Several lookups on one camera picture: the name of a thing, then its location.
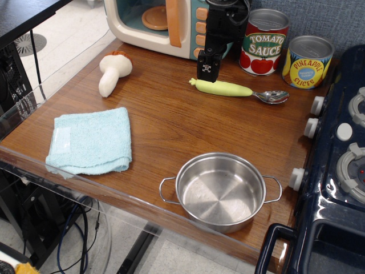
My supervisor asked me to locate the white stove knob upper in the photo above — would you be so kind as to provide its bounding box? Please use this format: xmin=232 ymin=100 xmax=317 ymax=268
xmin=310 ymin=96 xmax=325 ymax=116

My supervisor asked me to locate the plush mushroom toy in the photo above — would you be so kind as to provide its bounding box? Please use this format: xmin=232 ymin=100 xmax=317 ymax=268
xmin=99 ymin=51 xmax=133 ymax=98

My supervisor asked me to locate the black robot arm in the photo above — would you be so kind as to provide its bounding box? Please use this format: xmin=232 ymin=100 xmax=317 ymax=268
xmin=197 ymin=1 xmax=251 ymax=82

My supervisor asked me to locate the round floor vent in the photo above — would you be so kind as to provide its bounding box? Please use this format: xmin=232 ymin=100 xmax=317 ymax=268
xmin=14 ymin=33 xmax=47 ymax=51

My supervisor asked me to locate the pineapple slices can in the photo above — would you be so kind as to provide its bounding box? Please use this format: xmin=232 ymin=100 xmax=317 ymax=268
xmin=282 ymin=35 xmax=335 ymax=90

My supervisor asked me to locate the white stove knob lower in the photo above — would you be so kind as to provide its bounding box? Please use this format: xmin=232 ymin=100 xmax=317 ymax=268
xmin=289 ymin=168 xmax=305 ymax=191

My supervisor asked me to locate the tomato sauce can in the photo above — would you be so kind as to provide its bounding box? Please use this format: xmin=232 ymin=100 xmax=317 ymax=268
xmin=239 ymin=9 xmax=290 ymax=75

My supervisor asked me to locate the white stove knob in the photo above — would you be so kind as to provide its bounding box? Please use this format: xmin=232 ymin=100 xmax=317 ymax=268
xmin=289 ymin=168 xmax=305 ymax=191
xmin=303 ymin=118 xmax=319 ymax=139
xmin=310 ymin=96 xmax=325 ymax=116

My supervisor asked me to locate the toy microwave oven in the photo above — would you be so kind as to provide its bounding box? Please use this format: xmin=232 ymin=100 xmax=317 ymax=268
xmin=103 ymin=0 xmax=240 ymax=61

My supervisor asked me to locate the orange toy plate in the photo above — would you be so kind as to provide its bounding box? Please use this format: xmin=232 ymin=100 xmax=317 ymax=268
xmin=141 ymin=6 xmax=168 ymax=31

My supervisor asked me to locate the green handled metal spoon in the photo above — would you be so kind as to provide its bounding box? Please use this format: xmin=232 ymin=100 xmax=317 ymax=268
xmin=189 ymin=78 xmax=290 ymax=104

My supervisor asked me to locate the stainless steel pot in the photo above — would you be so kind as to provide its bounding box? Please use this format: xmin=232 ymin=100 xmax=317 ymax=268
xmin=173 ymin=152 xmax=268 ymax=234

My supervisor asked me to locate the black desk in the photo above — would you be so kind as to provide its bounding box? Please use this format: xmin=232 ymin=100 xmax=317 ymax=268
xmin=1 ymin=0 xmax=71 ymax=48

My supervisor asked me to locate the grey stove burner front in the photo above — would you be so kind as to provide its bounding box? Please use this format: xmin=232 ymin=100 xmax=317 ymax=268
xmin=336 ymin=143 xmax=364 ymax=204

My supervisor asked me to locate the blue cable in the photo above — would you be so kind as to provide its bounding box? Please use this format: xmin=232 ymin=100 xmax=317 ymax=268
xmin=56 ymin=199 xmax=89 ymax=274

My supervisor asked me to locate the light blue cloth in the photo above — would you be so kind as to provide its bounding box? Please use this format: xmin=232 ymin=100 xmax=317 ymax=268
xmin=46 ymin=107 xmax=132 ymax=179

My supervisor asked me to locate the dark blue toy stove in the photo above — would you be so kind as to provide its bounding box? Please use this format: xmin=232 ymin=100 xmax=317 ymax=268
xmin=255 ymin=45 xmax=364 ymax=273

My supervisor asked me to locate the white stove button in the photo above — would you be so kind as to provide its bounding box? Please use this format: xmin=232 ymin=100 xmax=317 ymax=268
xmin=336 ymin=123 xmax=353 ymax=142

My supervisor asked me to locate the white stove knob middle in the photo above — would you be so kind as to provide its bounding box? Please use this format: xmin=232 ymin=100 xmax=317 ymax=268
xmin=303 ymin=118 xmax=319 ymax=139

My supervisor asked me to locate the grey stove burner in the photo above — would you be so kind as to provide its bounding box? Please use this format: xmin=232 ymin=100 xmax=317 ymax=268
xmin=348 ymin=87 xmax=365 ymax=127
xmin=336 ymin=143 xmax=364 ymax=204

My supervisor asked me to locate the clear acrylic barrier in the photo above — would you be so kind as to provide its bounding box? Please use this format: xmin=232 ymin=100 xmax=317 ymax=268
xmin=1 ymin=41 xmax=171 ymax=226

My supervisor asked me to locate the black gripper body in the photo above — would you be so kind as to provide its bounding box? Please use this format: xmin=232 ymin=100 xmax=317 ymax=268
xmin=204 ymin=5 xmax=241 ymax=55

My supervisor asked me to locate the grey stove burner rear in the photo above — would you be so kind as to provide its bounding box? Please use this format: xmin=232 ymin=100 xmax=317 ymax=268
xmin=348 ymin=87 xmax=365 ymax=127

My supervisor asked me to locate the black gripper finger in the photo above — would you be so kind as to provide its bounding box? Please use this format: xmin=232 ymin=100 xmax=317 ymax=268
xmin=197 ymin=50 xmax=221 ymax=83

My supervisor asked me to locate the black cable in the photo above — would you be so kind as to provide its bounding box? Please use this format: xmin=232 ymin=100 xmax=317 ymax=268
xmin=29 ymin=33 xmax=47 ymax=100

